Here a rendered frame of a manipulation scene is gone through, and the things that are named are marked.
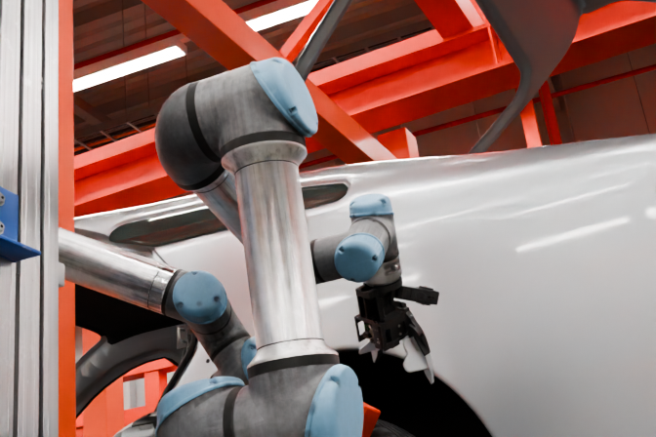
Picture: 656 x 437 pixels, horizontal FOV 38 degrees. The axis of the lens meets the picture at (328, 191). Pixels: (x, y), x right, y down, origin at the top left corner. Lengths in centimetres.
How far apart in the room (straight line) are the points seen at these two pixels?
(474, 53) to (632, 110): 755
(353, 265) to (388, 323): 19
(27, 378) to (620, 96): 1140
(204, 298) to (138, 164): 411
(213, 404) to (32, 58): 53
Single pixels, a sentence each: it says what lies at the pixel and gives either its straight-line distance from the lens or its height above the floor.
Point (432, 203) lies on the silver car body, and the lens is 225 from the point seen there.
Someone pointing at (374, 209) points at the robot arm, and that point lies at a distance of 164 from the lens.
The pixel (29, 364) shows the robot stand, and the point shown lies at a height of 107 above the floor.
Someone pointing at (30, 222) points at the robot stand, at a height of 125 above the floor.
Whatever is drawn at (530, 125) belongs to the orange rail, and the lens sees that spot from 872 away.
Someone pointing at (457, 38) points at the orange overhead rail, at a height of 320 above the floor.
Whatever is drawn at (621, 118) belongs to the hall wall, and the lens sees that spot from 1219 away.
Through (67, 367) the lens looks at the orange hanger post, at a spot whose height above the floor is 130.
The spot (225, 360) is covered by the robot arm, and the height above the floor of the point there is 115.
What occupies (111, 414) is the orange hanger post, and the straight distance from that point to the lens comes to 549.
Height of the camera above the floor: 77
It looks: 23 degrees up
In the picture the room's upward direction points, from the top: 7 degrees counter-clockwise
